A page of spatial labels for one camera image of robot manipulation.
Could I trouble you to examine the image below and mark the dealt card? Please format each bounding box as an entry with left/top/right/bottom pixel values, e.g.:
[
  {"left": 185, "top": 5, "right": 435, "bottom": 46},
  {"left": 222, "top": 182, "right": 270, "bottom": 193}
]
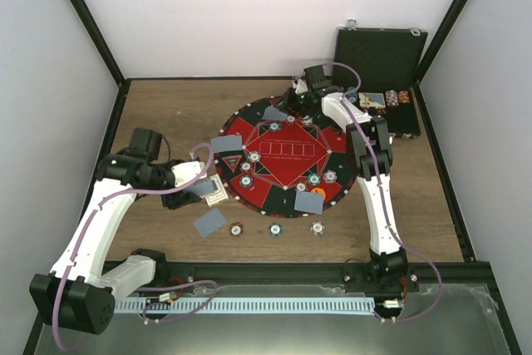
[
  {"left": 261, "top": 106, "right": 288, "bottom": 121},
  {"left": 294, "top": 191, "right": 324, "bottom": 214},
  {"left": 193, "top": 208, "right": 226, "bottom": 239},
  {"left": 210, "top": 135, "right": 243, "bottom": 153}
]

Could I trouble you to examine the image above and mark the red brown chip stack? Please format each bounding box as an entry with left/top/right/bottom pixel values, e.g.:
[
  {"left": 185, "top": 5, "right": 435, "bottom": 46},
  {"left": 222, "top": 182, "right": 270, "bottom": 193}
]
[{"left": 229, "top": 223, "right": 244, "bottom": 236}]

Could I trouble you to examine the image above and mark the teal chip stack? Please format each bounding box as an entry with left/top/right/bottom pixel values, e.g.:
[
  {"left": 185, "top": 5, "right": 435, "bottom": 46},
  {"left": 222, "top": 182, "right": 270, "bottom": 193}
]
[
  {"left": 346, "top": 87, "right": 358, "bottom": 104},
  {"left": 268, "top": 224, "right": 283, "bottom": 237}
]

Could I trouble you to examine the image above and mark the blue white chip stack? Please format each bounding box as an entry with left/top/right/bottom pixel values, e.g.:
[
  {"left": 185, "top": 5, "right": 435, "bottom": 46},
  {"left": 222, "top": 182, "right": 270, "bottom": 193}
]
[{"left": 310, "top": 221, "right": 325, "bottom": 235}]

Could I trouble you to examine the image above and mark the playing card deck with box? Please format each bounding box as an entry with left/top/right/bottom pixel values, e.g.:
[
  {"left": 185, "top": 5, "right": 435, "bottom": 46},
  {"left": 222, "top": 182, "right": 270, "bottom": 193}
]
[{"left": 184, "top": 180, "right": 217, "bottom": 198}]

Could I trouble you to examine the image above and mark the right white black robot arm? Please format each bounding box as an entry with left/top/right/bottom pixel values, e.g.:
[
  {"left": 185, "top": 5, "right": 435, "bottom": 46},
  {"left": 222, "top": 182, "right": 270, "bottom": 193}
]
[{"left": 275, "top": 65, "right": 408, "bottom": 291}]

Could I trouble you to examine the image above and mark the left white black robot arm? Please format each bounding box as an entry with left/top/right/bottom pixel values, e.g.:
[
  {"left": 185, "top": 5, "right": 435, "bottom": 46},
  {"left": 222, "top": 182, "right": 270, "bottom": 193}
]
[{"left": 29, "top": 128, "right": 214, "bottom": 338}]

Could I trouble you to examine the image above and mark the teal chip stack in case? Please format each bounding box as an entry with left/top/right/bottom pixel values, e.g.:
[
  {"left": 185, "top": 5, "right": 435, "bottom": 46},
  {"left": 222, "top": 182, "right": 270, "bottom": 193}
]
[{"left": 346, "top": 87, "right": 358, "bottom": 104}]

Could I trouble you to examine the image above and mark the white playing card box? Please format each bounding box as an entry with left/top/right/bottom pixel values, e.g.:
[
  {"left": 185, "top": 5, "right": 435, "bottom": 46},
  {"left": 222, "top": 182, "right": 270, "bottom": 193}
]
[{"left": 204, "top": 175, "right": 229, "bottom": 207}]

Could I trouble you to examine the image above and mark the round red black poker mat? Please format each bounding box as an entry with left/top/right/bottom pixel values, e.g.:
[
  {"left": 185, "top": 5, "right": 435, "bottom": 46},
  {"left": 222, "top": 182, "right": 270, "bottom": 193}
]
[{"left": 214, "top": 96, "right": 355, "bottom": 218}]

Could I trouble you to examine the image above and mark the triangular all in token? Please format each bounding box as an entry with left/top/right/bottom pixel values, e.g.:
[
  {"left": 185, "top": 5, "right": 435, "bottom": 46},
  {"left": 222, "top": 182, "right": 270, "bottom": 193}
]
[{"left": 222, "top": 155, "right": 242, "bottom": 173}]

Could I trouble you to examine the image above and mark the card deck in case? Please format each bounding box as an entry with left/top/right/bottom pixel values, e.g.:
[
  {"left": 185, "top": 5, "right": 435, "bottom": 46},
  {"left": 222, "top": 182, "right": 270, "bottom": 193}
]
[{"left": 358, "top": 92, "right": 386, "bottom": 109}]

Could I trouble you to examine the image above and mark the white chip stack in case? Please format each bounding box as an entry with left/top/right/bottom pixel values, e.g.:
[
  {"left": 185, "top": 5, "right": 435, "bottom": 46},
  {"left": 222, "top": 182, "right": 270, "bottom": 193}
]
[{"left": 385, "top": 90, "right": 399, "bottom": 107}]

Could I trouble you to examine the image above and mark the orange big blind button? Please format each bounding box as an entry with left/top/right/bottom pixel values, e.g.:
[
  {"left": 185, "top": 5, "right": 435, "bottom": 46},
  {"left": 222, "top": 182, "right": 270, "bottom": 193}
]
[{"left": 311, "top": 188, "right": 327, "bottom": 201}]

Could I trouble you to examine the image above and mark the black poker chip case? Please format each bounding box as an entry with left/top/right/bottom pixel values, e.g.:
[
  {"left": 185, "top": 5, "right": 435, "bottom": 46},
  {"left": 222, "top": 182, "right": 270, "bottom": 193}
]
[{"left": 332, "top": 27, "right": 428, "bottom": 137}]

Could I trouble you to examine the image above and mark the orange chip stack in case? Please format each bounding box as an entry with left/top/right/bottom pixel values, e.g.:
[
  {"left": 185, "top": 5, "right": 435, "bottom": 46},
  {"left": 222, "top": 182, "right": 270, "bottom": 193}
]
[{"left": 397, "top": 90, "right": 411, "bottom": 104}]

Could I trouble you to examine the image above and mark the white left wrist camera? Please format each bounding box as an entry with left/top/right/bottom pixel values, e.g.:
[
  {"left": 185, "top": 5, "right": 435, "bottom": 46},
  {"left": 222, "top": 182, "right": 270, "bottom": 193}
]
[{"left": 171, "top": 160, "right": 207, "bottom": 187}]

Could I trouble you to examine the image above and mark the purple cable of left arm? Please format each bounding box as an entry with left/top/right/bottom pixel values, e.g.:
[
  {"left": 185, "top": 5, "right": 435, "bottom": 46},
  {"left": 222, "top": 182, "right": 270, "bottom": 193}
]
[{"left": 53, "top": 142, "right": 218, "bottom": 352}]

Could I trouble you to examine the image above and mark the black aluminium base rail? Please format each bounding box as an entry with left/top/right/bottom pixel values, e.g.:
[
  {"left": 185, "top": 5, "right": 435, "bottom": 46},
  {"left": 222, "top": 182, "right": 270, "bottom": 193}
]
[{"left": 167, "top": 260, "right": 495, "bottom": 290}]

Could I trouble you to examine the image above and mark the light blue slotted cable duct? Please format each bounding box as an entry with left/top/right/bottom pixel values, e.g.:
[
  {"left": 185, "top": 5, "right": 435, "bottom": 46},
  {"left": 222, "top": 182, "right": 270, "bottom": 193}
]
[{"left": 115, "top": 297, "right": 375, "bottom": 316}]

